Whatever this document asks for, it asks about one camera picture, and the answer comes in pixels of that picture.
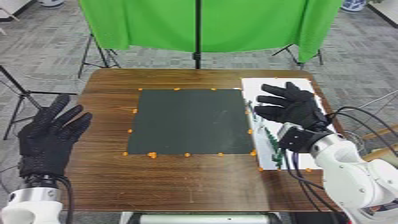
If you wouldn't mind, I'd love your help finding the black backdrop stand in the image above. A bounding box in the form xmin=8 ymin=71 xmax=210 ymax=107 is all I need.
xmin=77 ymin=0 xmax=327 ymax=80

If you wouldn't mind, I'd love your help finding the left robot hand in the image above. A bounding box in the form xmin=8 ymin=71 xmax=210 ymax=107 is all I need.
xmin=16 ymin=94 xmax=96 ymax=180

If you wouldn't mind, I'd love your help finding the dark mat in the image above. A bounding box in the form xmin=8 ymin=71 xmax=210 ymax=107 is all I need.
xmin=127 ymin=88 xmax=258 ymax=156

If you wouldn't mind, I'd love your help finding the white sheet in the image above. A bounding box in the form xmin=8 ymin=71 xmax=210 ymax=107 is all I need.
xmin=240 ymin=77 xmax=326 ymax=172

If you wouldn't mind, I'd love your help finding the green sprig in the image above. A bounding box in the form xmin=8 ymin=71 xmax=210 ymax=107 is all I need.
xmin=262 ymin=127 xmax=288 ymax=169
xmin=244 ymin=99 xmax=263 ymax=124

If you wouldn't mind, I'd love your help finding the blue and white vase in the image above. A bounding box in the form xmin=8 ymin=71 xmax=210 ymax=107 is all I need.
xmin=340 ymin=0 xmax=370 ymax=13
xmin=38 ymin=0 xmax=66 ymax=8

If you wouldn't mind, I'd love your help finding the black tripod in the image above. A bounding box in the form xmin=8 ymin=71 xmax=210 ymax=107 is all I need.
xmin=0 ymin=64 xmax=80 ymax=141

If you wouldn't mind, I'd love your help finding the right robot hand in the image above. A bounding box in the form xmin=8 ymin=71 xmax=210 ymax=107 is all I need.
xmin=255 ymin=81 xmax=335 ymax=131

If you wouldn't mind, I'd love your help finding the pale grey bar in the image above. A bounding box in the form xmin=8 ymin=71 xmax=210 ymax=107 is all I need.
xmin=120 ymin=212 xmax=288 ymax=224

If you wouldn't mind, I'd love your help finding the black cable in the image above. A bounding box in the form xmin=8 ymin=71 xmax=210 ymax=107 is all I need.
xmin=324 ymin=105 xmax=398 ymax=151
xmin=283 ymin=149 xmax=343 ymax=224

